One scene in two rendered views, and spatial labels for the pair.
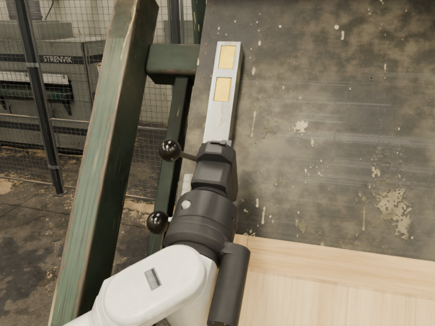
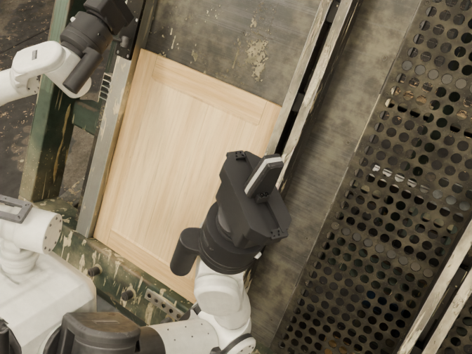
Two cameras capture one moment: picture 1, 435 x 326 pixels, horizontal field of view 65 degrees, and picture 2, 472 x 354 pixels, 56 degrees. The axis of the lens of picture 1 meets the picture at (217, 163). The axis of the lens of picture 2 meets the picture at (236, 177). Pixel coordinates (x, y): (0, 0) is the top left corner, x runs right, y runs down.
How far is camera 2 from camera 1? 70 cm
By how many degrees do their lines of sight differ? 30
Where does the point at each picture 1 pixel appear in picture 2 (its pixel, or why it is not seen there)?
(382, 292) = (227, 113)
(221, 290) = (72, 70)
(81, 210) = (58, 13)
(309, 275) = (187, 91)
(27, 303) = (95, 97)
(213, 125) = not seen: outside the picture
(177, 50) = not seen: outside the picture
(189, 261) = (53, 50)
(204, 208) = (79, 23)
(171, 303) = (38, 67)
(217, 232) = (81, 39)
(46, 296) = not seen: hidden behind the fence
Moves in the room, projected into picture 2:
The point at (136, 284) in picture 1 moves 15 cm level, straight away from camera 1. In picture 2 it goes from (27, 55) to (52, 17)
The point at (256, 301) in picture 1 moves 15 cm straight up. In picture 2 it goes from (154, 101) to (146, 50)
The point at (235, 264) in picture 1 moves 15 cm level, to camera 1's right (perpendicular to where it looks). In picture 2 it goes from (86, 60) to (151, 75)
